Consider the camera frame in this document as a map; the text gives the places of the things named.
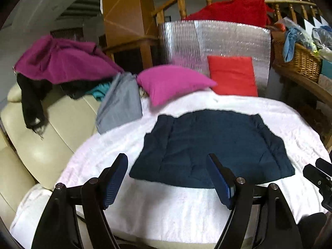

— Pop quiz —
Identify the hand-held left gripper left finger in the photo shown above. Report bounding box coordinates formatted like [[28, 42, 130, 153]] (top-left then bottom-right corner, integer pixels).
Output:
[[31, 153, 129, 249]]

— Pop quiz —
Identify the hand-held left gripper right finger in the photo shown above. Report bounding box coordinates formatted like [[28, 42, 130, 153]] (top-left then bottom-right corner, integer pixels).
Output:
[[206, 154, 304, 249]]

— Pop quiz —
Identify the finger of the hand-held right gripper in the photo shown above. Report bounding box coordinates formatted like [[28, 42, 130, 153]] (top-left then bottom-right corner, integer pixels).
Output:
[[303, 158, 332, 187]]

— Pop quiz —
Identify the navy blue jacket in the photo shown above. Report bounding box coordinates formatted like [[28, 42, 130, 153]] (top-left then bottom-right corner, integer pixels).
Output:
[[129, 109, 296, 188]]

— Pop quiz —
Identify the dark cloth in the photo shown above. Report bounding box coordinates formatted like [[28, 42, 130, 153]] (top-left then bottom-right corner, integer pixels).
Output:
[[298, 212, 332, 249]]

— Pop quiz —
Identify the white blanket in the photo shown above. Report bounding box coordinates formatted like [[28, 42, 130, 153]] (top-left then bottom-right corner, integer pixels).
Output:
[[10, 88, 332, 249]]

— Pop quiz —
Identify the cream leather sofa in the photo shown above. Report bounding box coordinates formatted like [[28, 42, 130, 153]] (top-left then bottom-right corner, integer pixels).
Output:
[[0, 83, 104, 236]]

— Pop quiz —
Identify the grey garment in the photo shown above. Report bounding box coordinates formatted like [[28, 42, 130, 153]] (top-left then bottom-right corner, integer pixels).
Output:
[[95, 72, 143, 135]]

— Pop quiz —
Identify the teal garment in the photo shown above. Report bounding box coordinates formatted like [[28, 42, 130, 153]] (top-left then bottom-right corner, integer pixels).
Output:
[[88, 82, 112, 101]]

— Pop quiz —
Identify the red pillow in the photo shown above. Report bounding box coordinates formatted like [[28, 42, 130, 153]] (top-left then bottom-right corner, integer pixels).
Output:
[[207, 56, 259, 97]]

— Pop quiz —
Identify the pink pillow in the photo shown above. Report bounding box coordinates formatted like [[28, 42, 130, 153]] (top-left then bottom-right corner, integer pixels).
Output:
[[136, 65, 218, 107]]

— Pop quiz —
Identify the wicker basket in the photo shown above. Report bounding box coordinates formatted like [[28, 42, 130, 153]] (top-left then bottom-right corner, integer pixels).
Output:
[[271, 26, 323, 83]]

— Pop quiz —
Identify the black garment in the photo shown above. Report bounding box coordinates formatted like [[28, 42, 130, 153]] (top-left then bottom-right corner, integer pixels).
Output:
[[17, 74, 91, 138]]

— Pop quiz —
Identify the purple garment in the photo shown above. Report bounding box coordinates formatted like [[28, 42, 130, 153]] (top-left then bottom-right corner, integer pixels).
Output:
[[14, 35, 125, 85]]

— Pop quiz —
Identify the blue plastic bag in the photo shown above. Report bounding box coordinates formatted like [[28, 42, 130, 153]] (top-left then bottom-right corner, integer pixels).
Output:
[[283, 27, 305, 63]]

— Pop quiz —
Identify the clear plastic bag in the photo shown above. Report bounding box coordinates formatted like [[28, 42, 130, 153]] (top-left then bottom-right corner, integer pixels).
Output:
[[311, 26, 332, 57]]

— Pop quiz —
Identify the silver foil insulation panel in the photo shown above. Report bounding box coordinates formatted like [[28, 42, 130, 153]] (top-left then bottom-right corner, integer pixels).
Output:
[[158, 20, 271, 97]]

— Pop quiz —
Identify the wooden column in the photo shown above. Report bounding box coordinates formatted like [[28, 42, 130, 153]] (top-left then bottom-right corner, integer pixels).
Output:
[[101, 0, 159, 55]]

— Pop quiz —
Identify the red blanket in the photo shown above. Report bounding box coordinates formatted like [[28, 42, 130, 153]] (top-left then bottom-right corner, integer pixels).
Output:
[[183, 0, 274, 28]]

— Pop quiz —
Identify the wooden railing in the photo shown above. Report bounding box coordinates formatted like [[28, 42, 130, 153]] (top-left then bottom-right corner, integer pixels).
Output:
[[102, 0, 332, 151]]

